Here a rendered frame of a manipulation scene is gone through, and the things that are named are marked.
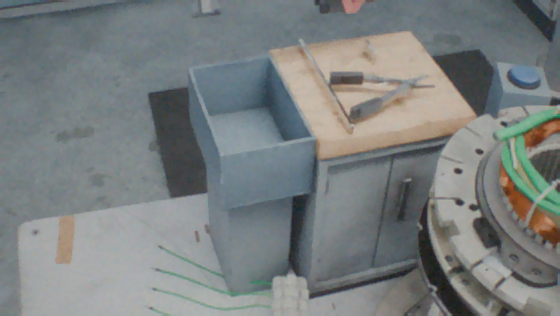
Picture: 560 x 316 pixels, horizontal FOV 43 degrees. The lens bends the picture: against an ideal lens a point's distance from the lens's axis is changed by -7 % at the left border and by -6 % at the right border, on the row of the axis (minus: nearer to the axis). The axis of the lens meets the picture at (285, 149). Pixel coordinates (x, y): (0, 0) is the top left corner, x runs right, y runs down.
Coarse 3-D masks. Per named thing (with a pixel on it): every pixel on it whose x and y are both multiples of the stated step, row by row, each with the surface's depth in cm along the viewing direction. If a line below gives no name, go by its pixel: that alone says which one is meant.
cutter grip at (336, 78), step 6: (330, 72) 88; (336, 72) 88; (342, 72) 88; (348, 72) 88; (354, 72) 88; (360, 72) 88; (330, 78) 88; (336, 78) 88; (342, 78) 88; (348, 78) 88; (354, 78) 88; (360, 78) 88; (330, 84) 88; (336, 84) 88; (342, 84) 88; (348, 84) 88; (354, 84) 89; (360, 84) 89
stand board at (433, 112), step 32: (288, 64) 94; (320, 64) 94; (352, 64) 94; (384, 64) 95; (416, 64) 95; (320, 96) 89; (352, 96) 89; (416, 96) 90; (448, 96) 90; (320, 128) 85; (384, 128) 85; (416, 128) 86; (448, 128) 88
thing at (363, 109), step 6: (366, 102) 84; (372, 102) 84; (378, 102) 84; (354, 108) 83; (360, 108) 83; (366, 108) 84; (372, 108) 84; (378, 108) 85; (354, 114) 83; (360, 114) 84; (366, 114) 84
